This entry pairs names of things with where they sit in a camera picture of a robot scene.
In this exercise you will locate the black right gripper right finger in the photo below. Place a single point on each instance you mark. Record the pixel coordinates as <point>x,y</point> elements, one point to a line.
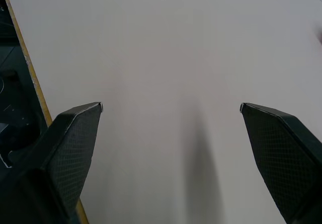
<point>279,153</point>

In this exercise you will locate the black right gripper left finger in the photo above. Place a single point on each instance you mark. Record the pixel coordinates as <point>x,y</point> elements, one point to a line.
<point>68,156</point>

